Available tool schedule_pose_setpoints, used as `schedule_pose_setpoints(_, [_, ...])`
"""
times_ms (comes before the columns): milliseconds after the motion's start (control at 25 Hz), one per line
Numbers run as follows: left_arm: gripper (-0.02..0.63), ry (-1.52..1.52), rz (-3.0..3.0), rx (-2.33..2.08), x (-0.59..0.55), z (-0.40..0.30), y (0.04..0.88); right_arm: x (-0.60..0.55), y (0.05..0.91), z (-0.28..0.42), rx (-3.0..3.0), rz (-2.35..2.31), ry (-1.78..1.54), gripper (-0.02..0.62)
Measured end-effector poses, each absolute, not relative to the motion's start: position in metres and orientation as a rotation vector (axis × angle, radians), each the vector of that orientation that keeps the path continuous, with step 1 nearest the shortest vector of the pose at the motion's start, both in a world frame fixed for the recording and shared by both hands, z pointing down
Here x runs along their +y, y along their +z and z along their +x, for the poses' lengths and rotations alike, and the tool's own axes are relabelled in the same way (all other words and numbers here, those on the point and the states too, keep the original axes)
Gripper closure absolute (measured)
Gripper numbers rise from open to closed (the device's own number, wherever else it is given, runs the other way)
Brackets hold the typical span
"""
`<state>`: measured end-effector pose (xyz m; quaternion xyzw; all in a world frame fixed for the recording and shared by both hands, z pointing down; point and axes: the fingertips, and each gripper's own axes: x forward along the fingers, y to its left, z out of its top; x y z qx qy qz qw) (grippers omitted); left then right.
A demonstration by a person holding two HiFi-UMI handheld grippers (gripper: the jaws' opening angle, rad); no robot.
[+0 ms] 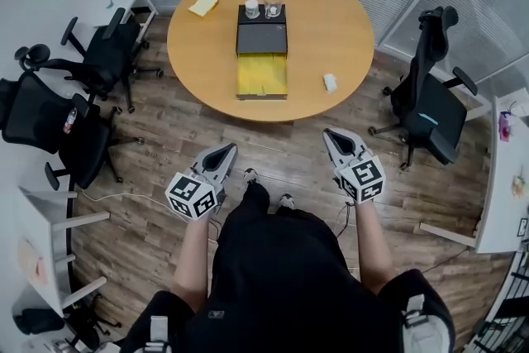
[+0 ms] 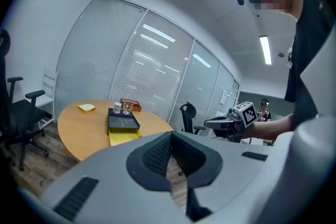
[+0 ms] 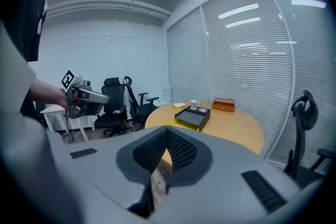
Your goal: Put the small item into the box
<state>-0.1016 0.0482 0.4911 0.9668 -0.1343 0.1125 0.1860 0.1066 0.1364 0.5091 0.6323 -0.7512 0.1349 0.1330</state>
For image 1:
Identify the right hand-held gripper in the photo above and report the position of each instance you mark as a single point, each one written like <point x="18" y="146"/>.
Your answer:
<point x="363" y="177"/>

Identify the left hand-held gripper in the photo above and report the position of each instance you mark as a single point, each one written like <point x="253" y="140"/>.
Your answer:
<point x="192" y="196"/>

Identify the small white item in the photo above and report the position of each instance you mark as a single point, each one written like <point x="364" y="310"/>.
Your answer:
<point x="330" y="82"/>

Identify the black box with yellow drawer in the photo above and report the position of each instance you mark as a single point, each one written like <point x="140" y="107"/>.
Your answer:
<point x="261" y="41"/>

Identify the person's right forearm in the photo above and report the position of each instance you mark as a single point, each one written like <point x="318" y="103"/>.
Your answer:
<point x="374" y="248"/>

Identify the person's left forearm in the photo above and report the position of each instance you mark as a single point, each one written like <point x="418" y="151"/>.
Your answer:
<point x="194" y="260"/>

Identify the pink item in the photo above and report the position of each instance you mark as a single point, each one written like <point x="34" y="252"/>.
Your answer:
<point x="505" y="128"/>

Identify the person's left shoe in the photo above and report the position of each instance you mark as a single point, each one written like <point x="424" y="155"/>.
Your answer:
<point x="250" y="175"/>

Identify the person's shoe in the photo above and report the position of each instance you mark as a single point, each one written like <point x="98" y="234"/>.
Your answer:
<point x="286" y="200"/>
<point x="250" y="175"/>

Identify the person's right shoe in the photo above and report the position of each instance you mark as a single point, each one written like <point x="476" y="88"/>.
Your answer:
<point x="286" y="200"/>

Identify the light blue strip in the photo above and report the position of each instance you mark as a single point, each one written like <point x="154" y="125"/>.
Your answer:
<point x="427" y="117"/>

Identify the black office chair with headrest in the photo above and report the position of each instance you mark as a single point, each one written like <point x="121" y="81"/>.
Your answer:
<point x="430" y="95"/>
<point x="37" y="115"/>

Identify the person's black clothing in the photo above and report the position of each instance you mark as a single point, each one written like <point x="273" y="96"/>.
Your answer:
<point x="285" y="285"/>

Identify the clear glass cup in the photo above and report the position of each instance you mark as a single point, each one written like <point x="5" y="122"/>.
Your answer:
<point x="273" y="9"/>

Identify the plastic bottle with red label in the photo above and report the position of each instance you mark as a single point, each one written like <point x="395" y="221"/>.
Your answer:
<point x="70" y="120"/>

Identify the yellow sponge cloth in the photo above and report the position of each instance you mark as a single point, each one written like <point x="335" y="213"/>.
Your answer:
<point x="203" y="5"/>

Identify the small colourful ornament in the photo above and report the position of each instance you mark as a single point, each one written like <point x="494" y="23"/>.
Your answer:
<point x="519" y="186"/>

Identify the black metal rack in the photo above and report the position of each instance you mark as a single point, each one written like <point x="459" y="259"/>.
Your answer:
<point x="502" y="314"/>

